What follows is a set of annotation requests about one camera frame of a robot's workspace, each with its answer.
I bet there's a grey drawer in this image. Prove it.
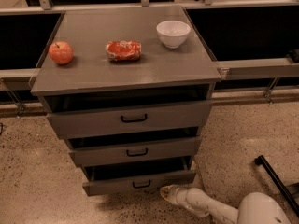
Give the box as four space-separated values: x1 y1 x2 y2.
47 101 211 139
82 156 196 196
70 137 201 167

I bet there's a metal railing frame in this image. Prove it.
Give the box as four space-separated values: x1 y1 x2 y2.
0 0 299 117

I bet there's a red apple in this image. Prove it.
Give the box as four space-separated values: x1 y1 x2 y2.
49 41 74 65

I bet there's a white bowl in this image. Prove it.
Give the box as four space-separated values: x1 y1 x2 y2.
156 21 191 49

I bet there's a grey bottom drawer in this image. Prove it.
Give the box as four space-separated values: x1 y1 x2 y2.
82 156 196 196

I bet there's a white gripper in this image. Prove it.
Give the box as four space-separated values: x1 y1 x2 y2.
160 185 214 217

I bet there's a grey middle drawer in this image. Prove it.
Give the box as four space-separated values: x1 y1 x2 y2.
70 137 201 167

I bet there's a black metal bar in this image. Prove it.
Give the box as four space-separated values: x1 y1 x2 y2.
254 155 299 217

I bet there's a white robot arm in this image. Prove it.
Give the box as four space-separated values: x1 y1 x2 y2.
160 185 291 224

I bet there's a grey top drawer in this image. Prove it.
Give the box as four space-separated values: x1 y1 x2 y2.
47 101 211 139

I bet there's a grey drawer cabinet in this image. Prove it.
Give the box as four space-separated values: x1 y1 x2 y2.
30 5 222 198

